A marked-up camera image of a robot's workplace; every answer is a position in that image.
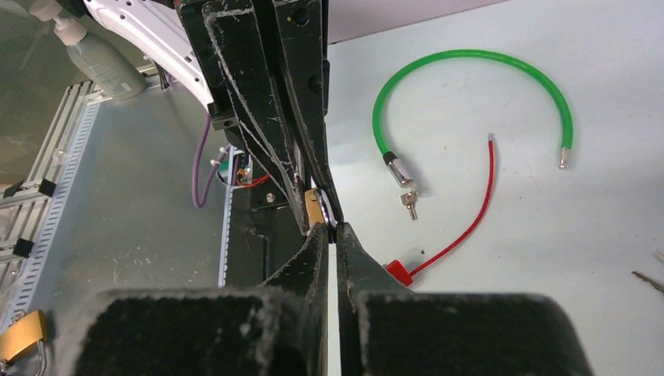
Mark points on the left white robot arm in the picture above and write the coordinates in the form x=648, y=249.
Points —
x=155, y=28

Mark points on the slotted cable duct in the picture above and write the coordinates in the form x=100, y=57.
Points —
x=37, y=214

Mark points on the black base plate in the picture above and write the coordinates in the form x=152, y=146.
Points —
x=262, y=234

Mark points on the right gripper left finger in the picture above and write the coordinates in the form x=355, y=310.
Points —
x=278, y=327

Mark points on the large brass padlock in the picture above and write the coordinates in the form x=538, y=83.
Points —
x=25, y=336

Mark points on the red cable lock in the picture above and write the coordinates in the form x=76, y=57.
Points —
x=447, y=204

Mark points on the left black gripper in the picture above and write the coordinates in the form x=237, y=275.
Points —
x=273, y=55

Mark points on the grey spray bottle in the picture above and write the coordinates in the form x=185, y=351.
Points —
x=94, y=56

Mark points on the small brass padlock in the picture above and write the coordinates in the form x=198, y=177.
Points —
x=318, y=207

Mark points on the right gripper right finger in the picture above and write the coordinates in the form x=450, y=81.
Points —
x=387, y=329

